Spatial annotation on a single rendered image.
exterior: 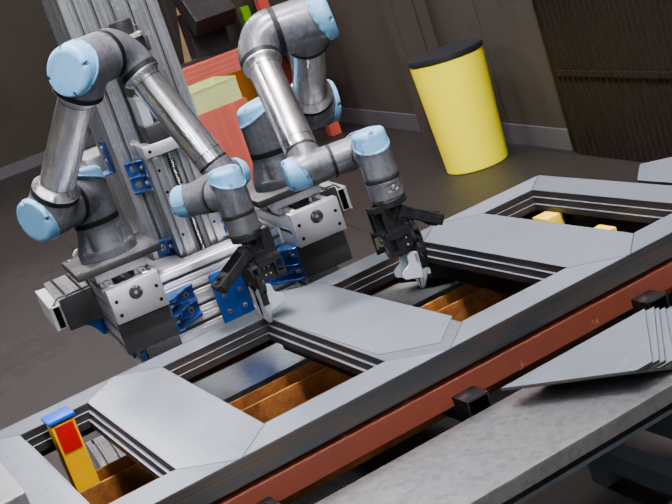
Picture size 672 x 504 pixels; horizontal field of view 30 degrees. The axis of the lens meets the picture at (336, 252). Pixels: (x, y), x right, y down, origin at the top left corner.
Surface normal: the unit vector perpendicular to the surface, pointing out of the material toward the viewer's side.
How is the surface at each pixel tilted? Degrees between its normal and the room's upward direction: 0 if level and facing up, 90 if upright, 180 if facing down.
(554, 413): 0
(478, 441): 0
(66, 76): 84
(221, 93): 90
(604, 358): 0
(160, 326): 90
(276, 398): 90
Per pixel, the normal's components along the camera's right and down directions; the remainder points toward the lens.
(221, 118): 0.41, 0.12
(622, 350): -0.31, -0.91
